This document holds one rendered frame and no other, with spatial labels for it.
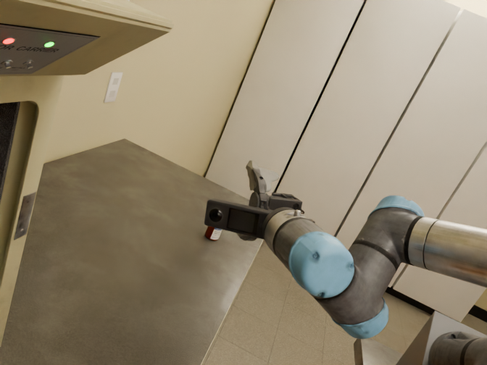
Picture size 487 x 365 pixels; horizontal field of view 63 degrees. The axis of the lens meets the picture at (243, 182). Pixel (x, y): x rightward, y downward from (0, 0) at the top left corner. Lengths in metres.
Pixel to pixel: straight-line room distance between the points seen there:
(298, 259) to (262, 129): 2.84
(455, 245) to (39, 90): 0.55
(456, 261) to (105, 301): 0.65
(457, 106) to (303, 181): 1.26
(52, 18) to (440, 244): 0.52
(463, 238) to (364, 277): 0.14
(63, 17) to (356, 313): 0.49
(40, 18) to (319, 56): 2.97
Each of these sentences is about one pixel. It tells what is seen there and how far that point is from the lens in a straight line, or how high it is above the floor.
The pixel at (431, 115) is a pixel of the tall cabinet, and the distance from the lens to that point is 3.30.
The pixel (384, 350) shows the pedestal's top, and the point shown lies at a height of 0.94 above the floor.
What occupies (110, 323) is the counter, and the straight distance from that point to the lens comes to 0.86.
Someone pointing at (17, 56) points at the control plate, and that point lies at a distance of 0.39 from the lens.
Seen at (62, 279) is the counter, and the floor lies 0.94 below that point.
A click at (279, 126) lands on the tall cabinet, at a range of 3.30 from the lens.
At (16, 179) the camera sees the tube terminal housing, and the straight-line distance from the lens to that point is 0.62.
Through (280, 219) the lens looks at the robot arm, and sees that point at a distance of 0.61.
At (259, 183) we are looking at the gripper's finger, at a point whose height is 1.30.
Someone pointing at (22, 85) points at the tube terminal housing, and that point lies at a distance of 0.50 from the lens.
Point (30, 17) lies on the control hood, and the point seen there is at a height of 1.49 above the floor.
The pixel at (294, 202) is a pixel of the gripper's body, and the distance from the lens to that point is 0.71.
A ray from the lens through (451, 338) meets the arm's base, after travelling 1.04.
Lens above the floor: 1.54
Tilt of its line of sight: 20 degrees down
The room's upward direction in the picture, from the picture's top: 24 degrees clockwise
